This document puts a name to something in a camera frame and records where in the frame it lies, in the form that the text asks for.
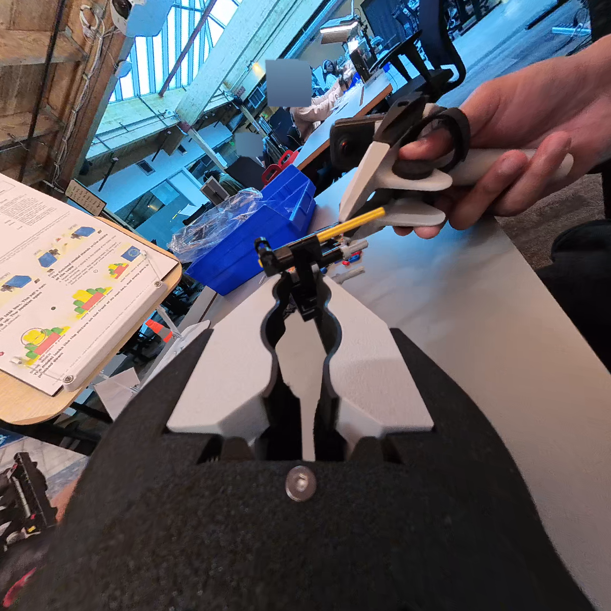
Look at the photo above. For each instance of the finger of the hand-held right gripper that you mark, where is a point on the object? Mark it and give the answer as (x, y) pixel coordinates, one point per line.
(415, 214)
(367, 176)

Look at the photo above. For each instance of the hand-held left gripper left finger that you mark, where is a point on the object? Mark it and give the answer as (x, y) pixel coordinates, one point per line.
(224, 372)

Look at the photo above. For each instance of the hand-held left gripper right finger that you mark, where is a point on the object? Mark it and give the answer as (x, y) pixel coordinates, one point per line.
(377, 372)

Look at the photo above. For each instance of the yellow lego axle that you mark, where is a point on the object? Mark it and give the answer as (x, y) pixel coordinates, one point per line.
(348, 224)

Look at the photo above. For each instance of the black lego assembly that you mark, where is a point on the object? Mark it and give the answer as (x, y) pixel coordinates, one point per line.
(304, 267)

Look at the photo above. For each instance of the grey lego pin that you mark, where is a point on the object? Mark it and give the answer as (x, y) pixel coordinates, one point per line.
(348, 275)

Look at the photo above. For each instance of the person's right hand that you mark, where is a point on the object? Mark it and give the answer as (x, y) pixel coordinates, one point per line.
(525, 95)

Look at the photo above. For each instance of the wooden desk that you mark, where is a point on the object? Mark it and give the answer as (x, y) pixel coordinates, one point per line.
(353, 102)

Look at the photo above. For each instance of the black office chair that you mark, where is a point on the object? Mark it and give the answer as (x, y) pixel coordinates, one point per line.
(444, 52)

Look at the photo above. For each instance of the red plastic caddy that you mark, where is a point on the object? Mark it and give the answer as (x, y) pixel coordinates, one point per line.
(268, 179)

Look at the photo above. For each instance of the white board stand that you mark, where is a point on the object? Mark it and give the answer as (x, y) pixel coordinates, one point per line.
(119, 389)

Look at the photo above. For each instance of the white desk lamp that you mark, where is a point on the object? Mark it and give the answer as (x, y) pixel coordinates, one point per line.
(339, 26)

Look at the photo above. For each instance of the blue plastic storage bin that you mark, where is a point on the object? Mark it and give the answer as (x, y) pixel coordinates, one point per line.
(248, 248)

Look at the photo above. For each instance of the clear plastic bag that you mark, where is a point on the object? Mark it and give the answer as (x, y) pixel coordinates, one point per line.
(210, 224)

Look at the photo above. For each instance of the printed instruction sheet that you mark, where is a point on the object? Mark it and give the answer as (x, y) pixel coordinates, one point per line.
(71, 286)

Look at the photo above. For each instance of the dark cloth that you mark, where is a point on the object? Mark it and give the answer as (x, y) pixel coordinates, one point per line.
(582, 286)

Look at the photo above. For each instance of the black toy vehicle model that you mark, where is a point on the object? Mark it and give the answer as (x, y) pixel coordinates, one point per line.
(24, 501)

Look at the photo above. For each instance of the small wall plaque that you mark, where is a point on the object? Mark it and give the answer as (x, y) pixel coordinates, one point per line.
(86, 198)

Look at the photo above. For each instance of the small white wall device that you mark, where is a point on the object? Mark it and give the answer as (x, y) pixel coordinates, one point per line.
(124, 69)

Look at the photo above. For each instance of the white security camera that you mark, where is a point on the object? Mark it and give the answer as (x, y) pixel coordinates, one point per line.
(143, 16)

